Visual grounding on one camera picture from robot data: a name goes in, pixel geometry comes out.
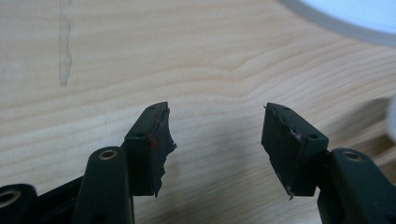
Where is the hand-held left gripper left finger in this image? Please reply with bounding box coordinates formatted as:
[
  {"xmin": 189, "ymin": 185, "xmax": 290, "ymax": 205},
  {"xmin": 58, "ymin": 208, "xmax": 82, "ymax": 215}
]
[{"xmin": 70, "ymin": 101, "xmax": 177, "ymax": 224}]

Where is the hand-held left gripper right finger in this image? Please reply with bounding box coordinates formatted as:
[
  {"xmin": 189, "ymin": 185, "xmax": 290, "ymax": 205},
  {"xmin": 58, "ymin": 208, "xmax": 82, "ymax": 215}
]
[{"xmin": 261, "ymin": 102, "xmax": 396, "ymax": 224}]

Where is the white blurred object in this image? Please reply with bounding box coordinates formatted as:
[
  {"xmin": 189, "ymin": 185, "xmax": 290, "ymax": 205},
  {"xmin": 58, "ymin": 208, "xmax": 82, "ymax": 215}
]
[{"xmin": 385, "ymin": 94, "xmax": 396, "ymax": 143}]

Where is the white round plate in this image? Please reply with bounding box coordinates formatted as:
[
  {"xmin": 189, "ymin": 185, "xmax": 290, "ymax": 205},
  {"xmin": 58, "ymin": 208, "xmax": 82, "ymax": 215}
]
[{"xmin": 277, "ymin": 0, "xmax": 396, "ymax": 48}]

